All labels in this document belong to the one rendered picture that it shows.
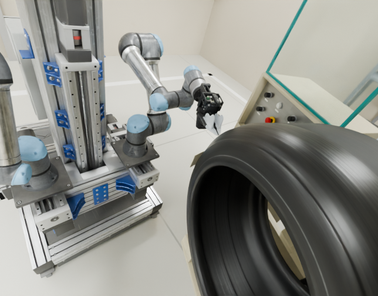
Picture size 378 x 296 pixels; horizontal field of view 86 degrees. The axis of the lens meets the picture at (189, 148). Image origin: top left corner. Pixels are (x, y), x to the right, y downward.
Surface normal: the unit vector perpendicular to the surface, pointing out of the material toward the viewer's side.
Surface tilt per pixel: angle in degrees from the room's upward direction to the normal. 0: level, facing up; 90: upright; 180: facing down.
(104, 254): 0
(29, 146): 8
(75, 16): 90
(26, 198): 0
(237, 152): 81
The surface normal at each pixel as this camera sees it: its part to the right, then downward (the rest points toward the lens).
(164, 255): 0.25, -0.70
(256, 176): -0.88, -0.12
